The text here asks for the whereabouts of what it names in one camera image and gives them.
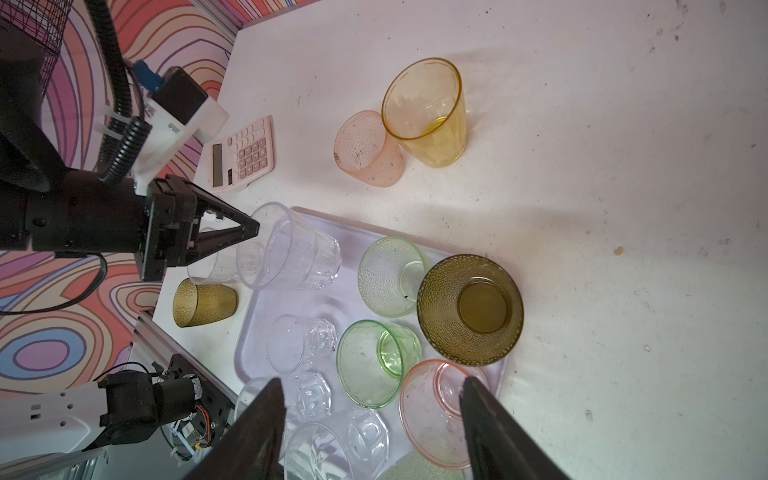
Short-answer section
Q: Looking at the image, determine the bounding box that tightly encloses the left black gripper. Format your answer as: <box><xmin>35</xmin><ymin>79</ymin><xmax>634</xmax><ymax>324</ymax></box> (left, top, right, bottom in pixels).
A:
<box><xmin>1</xmin><ymin>170</ymin><xmax>261</xmax><ymax>281</ymax></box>

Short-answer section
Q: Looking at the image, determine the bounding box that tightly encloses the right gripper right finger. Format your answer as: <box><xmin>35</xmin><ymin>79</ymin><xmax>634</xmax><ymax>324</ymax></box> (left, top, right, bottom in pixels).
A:
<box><xmin>460</xmin><ymin>376</ymin><xmax>567</xmax><ymax>480</ymax></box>

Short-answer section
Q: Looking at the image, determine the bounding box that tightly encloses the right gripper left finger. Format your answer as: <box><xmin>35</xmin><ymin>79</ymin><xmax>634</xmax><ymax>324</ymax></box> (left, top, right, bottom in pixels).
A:
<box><xmin>185</xmin><ymin>378</ymin><xmax>286</xmax><ymax>480</ymax></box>

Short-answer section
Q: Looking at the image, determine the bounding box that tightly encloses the pink transparent cup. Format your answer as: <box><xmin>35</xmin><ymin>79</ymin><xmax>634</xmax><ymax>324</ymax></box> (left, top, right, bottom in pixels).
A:
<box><xmin>399</xmin><ymin>359</ymin><xmax>488</xmax><ymax>470</ymax></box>

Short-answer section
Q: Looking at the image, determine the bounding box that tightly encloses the pale green frosted large cup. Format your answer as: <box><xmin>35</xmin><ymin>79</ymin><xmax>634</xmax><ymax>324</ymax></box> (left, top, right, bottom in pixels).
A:
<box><xmin>378</xmin><ymin>451</ymin><xmax>464</xmax><ymax>480</ymax></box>

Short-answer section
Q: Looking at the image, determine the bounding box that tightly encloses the small clear cup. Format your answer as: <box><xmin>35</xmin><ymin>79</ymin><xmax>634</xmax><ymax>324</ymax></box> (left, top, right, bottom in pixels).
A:
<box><xmin>266</xmin><ymin>314</ymin><xmax>338</xmax><ymax>375</ymax></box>

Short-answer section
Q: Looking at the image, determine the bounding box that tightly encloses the dark olive textured cup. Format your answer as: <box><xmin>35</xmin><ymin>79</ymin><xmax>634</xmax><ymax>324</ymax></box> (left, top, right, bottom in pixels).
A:
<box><xmin>416</xmin><ymin>254</ymin><xmax>524</xmax><ymax>367</ymax></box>

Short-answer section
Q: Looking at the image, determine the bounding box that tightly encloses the bright green cup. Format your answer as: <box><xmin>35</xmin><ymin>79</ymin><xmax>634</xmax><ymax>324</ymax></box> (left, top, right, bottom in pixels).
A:
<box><xmin>336</xmin><ymin>320</ymin><xmax>422</xmax><ymax>409</ymax></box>

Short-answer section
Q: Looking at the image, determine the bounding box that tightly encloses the peach transparent cup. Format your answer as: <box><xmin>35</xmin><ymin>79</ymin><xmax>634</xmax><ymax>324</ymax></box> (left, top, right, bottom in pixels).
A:
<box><xmin>334</xmin><ymin>110</ymin><xmax>405</xmax><ymax>188</ymax></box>

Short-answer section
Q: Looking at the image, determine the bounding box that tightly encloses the yellow transparent cup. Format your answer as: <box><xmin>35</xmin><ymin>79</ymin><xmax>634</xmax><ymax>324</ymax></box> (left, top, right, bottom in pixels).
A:
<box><xmin>381</xmin><ymin>57</ymin><xmax>467</xmax><ymax>168</ymax></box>

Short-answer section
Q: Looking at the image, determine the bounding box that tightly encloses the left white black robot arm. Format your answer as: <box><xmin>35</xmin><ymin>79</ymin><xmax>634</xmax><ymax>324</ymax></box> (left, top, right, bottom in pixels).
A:
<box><xmin>1</xmin><ymin>170</ymin><xmax>259</xmax><ymax>467</ymax></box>

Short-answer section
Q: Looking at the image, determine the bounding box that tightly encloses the lavender plastic tray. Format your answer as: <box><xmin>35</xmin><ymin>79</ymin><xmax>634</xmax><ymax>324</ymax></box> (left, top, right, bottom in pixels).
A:
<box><xmin>234</xmin><ymin>207</ymin><xmax>507</xmax><ymax>479</ymax></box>

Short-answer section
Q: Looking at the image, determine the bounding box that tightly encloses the pink patterned card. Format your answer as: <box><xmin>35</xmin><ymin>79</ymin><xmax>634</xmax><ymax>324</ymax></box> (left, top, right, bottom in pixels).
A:
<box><xmin>202</xmin><ymin>115</ymin><xmax>276</xmax><ymax>194</ymax></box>

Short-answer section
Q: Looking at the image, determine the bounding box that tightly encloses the dark amber cup left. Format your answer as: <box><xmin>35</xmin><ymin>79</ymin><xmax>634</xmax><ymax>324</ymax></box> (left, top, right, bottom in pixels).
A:
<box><xmin>172</xmin><ymin>279</ymin><xmax>239</xmax><ymax>328</ymax></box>

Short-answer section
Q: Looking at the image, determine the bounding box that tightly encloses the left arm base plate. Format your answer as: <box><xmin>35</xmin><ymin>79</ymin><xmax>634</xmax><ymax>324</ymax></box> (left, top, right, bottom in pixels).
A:
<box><xmin>152</xmin><ymin>354</ymin><xmax>236</xmax><ymax>464</ymax></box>

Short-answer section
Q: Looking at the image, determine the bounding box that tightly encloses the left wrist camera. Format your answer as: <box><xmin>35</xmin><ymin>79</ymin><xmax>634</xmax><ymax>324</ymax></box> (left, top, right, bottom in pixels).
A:
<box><xmin>132</xmin><ymin>60</ymin><xmax>229</xmax><ymax>196</ymax></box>

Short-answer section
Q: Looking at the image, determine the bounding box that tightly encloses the black wire basket left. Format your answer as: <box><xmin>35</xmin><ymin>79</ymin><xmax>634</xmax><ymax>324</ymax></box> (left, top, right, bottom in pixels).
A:
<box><xmin>1</xmin><ymin>0</ymin><xmax>73</xmax><ymax>90</ymax></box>

